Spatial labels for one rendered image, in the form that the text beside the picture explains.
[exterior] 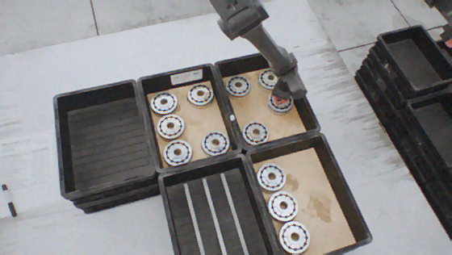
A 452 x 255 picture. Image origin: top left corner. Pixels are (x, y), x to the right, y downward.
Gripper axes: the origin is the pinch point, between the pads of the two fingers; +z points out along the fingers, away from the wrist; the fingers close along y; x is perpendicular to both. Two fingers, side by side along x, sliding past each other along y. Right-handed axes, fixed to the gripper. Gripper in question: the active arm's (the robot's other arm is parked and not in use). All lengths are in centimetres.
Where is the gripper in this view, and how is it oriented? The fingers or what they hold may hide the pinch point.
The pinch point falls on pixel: (280, 98)
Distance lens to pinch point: 138.0
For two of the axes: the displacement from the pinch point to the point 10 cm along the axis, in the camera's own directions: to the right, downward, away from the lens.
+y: 4.6, -7.7, 4.4
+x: -8.8, -4.3, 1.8
